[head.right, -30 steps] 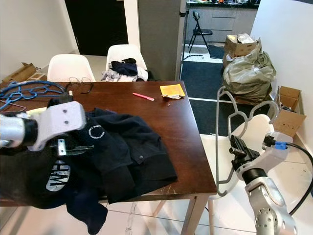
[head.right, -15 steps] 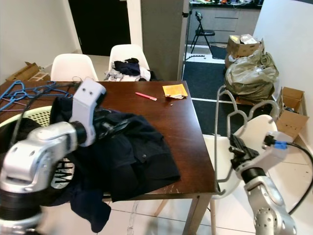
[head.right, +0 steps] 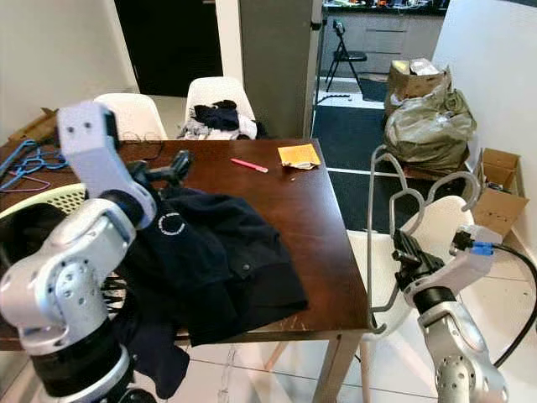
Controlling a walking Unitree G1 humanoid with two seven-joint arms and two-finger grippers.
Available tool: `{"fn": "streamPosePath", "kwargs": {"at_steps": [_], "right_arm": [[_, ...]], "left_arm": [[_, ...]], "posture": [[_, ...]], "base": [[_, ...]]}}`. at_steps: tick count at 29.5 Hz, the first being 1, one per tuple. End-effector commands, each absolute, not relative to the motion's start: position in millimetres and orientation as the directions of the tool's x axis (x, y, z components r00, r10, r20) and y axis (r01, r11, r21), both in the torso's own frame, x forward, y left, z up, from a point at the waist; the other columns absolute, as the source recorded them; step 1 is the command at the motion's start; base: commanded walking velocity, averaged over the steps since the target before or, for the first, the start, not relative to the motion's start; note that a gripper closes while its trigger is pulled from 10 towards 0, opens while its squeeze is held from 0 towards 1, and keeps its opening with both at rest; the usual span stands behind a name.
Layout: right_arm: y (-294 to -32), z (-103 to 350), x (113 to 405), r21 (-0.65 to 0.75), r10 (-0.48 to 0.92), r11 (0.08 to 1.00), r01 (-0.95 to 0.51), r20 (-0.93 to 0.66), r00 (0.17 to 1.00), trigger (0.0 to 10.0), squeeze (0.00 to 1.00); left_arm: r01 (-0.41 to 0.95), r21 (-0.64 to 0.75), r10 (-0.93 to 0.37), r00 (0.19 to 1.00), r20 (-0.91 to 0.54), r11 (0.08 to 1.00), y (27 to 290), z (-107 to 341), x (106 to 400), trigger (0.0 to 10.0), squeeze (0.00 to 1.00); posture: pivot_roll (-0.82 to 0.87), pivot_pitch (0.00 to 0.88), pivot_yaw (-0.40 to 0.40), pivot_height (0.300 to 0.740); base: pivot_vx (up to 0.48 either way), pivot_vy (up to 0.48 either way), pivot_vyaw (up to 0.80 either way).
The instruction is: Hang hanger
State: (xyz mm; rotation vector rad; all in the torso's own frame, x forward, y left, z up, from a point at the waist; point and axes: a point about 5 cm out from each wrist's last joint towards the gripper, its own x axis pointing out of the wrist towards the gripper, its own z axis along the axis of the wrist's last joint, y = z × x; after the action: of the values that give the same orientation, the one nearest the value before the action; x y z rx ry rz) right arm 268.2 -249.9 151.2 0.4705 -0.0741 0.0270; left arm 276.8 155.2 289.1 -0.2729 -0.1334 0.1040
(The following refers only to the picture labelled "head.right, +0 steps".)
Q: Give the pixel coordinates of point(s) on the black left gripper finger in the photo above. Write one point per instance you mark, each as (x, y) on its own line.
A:
(181, 164)

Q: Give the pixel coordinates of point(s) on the grey plastic hanger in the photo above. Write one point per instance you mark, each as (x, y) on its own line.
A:
(460, 174)

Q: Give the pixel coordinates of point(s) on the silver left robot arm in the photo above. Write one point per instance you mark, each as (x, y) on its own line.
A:
(67, 285)

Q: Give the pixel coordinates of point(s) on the blue plastic hanger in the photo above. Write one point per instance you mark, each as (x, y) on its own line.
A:
(21, 155)

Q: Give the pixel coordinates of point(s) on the crumpled dark navy garment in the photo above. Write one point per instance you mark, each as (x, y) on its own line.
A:
(216, 116)

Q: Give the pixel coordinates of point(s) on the pink pen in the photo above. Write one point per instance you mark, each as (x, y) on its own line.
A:
(249, 165)

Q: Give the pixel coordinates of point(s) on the crumpled white garment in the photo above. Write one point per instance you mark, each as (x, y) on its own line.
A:
(247, 128)

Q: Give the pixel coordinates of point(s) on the open cardboard box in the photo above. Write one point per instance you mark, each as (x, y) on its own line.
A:
(499, 214)

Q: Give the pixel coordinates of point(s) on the dark wooden table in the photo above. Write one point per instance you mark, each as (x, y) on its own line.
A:
(310, 218)

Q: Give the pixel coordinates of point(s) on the green laundry basket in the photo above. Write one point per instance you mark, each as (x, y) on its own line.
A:
(42, 197)

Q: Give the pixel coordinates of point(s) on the olive plastic bag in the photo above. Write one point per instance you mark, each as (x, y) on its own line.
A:
(428, 130)

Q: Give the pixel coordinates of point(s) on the black door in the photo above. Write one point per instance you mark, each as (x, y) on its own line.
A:
(166, 42)

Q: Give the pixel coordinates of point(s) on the flat cardboard box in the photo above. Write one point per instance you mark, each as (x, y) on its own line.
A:
(38, 126)

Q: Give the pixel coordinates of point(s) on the filled cardboard box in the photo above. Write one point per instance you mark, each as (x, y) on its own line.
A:
(415, 84)

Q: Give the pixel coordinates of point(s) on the dark blue garment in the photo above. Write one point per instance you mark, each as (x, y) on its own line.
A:
(159, 353)

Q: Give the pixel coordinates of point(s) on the black folding chair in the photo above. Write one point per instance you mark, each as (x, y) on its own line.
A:
(351, 56)

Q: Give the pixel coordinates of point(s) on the grey kitchen cabinet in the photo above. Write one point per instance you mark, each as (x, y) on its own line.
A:
(394, 38)

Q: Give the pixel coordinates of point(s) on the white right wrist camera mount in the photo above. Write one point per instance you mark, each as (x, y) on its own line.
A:
(466, 260)

